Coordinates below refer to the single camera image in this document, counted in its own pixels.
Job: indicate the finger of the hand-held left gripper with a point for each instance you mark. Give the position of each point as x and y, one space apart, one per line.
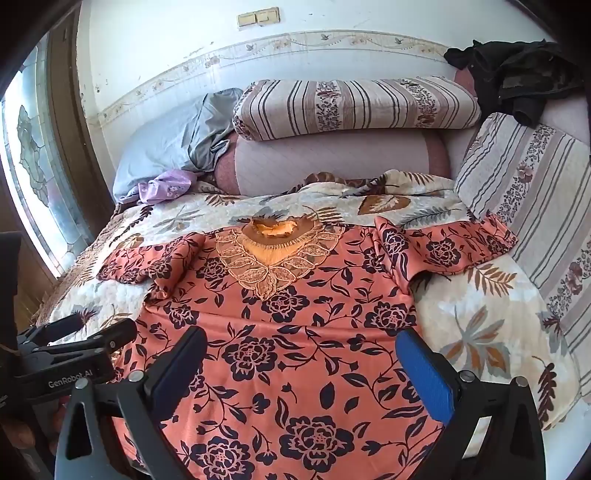
106 337
55 330

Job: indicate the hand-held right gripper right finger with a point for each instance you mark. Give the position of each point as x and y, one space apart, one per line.
422 374

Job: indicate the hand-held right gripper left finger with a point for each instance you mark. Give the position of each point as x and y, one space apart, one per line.
175 378

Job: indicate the orange floral shirt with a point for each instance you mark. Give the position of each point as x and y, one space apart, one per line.
295 332

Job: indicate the person's left hand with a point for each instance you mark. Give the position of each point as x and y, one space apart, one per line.
16 434

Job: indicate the leaf print blanket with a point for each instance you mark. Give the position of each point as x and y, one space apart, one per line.
461 332

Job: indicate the purple floral cloth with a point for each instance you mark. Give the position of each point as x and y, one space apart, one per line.
166 187

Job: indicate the wide striped floral pillow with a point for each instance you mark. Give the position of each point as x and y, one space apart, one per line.
531 194

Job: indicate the long striped floral pillow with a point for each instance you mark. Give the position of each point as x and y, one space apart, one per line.
355 108

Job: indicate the black clothing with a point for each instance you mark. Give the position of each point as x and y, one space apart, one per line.
512 78

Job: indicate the wooden window frame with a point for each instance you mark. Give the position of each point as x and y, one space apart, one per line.
69 115

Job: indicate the cream wall switch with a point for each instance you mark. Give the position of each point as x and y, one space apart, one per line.
258 17

